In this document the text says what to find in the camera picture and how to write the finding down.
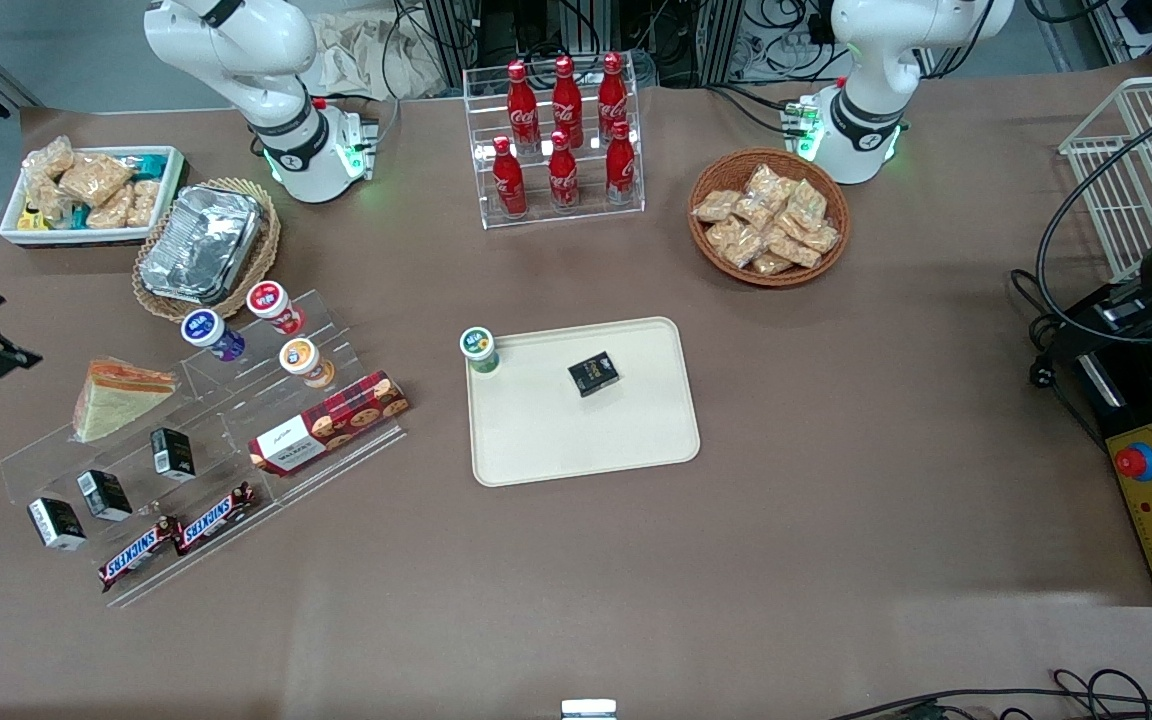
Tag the triangle sandwich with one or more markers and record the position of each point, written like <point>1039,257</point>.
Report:
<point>111,405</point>

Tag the teal snack packet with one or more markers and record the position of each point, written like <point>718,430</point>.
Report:
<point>148,164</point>

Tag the clear packet of biscuits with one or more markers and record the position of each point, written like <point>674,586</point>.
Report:
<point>794,250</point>
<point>756,213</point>
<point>714,206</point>
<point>771,264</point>
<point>806,205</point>
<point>764,184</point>
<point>820,239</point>
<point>736,243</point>

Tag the aluminium equipment rack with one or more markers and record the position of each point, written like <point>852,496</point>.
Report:
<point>456,30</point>

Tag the red Coca-Cola bottle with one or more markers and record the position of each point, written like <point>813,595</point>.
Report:
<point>521,108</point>
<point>613,97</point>
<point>508,182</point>
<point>567,102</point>
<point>563,175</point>
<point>621,167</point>

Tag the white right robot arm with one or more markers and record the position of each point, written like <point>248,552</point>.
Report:
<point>236,50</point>

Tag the orange yogurt bottle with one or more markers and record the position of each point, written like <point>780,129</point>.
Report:
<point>298,355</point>

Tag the Snickers bar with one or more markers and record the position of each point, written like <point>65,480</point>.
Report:
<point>139,555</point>
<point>216,517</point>

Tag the beige crumpled cloth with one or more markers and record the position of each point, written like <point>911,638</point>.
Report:
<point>366,55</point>

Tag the small black box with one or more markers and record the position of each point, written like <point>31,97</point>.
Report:
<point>104,495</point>
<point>593,374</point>
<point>56,524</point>
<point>173,453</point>

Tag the beige plastic tray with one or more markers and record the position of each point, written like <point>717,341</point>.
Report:
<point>576,440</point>

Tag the red emergency stop button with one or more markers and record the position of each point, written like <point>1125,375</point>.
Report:
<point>1135,461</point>

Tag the clear acrylic tiered stand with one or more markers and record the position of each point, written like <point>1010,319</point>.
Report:
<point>236,420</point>

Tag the clear acrylic bottle rack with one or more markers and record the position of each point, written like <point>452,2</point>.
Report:
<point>556,218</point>

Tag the red plaid cookie box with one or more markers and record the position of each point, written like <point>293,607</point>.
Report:
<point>326,425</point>

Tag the green yogurt bottle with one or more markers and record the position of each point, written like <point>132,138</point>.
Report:
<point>477,343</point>

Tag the oval wicker basket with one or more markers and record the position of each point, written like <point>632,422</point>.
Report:
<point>191,313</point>

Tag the purple yogurt bottle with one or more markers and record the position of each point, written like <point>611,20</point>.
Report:
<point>203,328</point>

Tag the white rectangular bin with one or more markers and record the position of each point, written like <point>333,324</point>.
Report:
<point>86,238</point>

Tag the black machine yellow panel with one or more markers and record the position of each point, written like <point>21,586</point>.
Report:
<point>1136,405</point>

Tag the clear bag of crackers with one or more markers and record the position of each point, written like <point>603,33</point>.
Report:
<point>51,158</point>
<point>44,200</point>
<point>94,178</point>
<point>111,212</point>
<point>144,202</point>

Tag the red yogurt bottle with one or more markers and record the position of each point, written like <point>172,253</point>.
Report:
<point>268,298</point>

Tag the round wicker basket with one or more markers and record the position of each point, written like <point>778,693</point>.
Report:
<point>726,168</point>

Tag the grey aluminium frame bar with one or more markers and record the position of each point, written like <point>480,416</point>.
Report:
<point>6,85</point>

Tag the foil food container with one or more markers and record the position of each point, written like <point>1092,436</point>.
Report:
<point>201,245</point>

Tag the yellow snack packet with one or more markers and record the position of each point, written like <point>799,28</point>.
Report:
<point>32,218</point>

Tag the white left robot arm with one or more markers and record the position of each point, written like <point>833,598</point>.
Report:
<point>876,60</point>

